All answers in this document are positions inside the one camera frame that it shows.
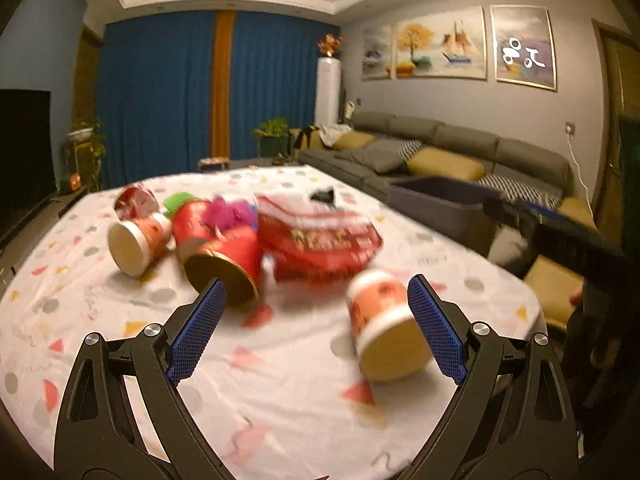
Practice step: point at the grey sectional sofa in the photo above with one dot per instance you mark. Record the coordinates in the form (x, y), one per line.
(460, 137)

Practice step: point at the small red white paper cup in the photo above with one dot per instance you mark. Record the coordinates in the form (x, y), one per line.
(135, 245)
(380, 312)

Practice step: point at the potted plant on green stand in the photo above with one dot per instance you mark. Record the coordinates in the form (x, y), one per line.
(272, 132)

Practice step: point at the blue curtain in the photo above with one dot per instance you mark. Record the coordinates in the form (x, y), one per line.
(155, 100)
(275, 75)

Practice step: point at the patterned white tablecloth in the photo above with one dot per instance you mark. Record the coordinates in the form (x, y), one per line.
(300, 390)

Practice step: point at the grey cushion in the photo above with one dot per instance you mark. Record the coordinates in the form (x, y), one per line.
(372, 162)

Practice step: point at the orange curtain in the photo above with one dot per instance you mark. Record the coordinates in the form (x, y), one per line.
(222, 85)

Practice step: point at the potted plant on metal stand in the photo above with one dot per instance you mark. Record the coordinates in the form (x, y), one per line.
(85, 145)

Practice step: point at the large yellow cushion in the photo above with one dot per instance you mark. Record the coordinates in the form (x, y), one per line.
(445, 165)

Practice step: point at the small landscape painting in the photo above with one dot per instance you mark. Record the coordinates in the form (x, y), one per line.
(376, 52)

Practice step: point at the red snack bag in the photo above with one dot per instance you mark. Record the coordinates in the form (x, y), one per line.
(315, 245)

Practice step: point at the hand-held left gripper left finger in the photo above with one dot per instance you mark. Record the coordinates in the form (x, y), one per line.
(196, 332)

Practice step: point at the grey plastic bin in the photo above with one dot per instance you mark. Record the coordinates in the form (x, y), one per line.
(440, 207)

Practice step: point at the orange glowing lamp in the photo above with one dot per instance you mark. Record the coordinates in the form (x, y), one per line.
(76, 182)

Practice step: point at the small yellow cushion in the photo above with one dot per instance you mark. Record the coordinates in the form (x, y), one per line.
(352, 141)

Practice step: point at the wide tree and ship painting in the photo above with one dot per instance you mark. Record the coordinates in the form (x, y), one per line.
(440, 42)

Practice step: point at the red gold flower decoration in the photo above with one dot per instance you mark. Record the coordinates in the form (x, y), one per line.
(330, 45)

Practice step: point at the striped black white cushion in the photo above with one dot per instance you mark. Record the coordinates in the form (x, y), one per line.
(525, 187)
(400, 147)

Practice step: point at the wall socket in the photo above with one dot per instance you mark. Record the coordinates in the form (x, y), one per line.
(570, 127)

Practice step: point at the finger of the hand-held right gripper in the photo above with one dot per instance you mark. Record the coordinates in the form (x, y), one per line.
(510, 212)

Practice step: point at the white standing air conditioner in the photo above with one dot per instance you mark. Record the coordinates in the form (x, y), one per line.
(327, 92)

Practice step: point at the crumpled red foil wrapper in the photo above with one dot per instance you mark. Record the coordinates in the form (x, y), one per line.
(135, 202)

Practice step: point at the pink foam net sleeve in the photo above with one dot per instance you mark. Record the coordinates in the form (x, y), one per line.
(230, 212)

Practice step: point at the dark tv stand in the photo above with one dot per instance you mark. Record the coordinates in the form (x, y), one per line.
(30, 237)

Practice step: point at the black television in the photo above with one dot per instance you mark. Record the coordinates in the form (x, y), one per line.
(25, 160)

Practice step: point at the red paper can gold rim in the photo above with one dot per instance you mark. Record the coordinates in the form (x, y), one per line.
(215, 240)

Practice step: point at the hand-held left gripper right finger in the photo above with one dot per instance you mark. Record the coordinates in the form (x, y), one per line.
(435, 330)

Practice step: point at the green foam net sleeve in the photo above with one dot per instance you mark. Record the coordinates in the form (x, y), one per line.
(175, 204)

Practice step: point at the white cloth on sofa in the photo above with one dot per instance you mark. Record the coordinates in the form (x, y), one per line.
(335, 132)

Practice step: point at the framed grey painting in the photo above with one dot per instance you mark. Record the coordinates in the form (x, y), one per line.
(522, 47)

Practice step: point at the black crumpled wrapper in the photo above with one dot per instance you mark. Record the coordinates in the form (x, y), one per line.
(324, 196)

